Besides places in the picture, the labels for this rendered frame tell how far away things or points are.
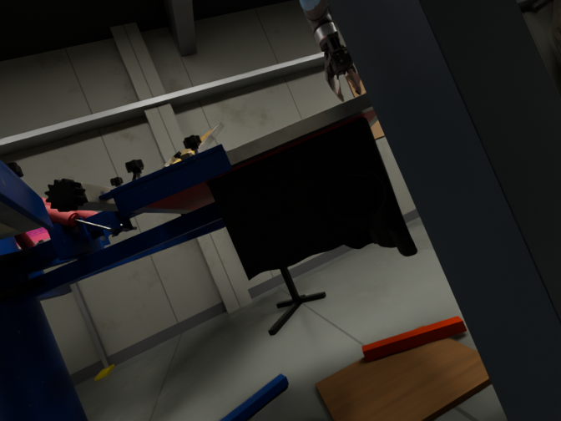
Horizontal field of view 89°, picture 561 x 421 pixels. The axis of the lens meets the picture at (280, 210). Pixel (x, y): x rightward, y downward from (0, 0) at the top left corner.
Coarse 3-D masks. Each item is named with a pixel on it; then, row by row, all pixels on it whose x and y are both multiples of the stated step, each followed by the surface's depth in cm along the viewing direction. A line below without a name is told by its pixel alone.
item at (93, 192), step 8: (88, 184) 69; (88, 192) 68; (96, 192) 71; (104, 192) 74; (88, 200) 66; (96, 200) 69; (104, 200) 73; (112, 200) 76; (80, 208) 68; (88, 208) 71; (96, 208) 74; (104, 208) 77; (112, 208) 80
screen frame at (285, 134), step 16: (320, 112) 72; (336, 112) 72; (352, 112) 72; (288, 128) 72; (304, 128) 72; (320, 128) 72; (256, 144) 72; (272, 144) 72; (288, 144) 74; (240, 160) 71; (144, 208) 78; (160, 208) 88
